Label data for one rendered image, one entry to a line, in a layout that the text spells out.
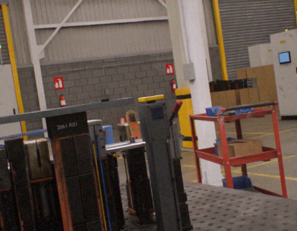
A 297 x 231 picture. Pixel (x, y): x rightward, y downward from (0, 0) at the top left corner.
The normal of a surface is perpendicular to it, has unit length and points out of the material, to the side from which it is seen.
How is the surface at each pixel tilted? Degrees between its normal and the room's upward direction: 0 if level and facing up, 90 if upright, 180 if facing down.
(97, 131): 90
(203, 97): 90
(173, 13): 90
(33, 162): 90
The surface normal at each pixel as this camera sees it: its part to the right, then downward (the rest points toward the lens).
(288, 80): -0.86, 0.15
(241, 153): 0.37, 0.00
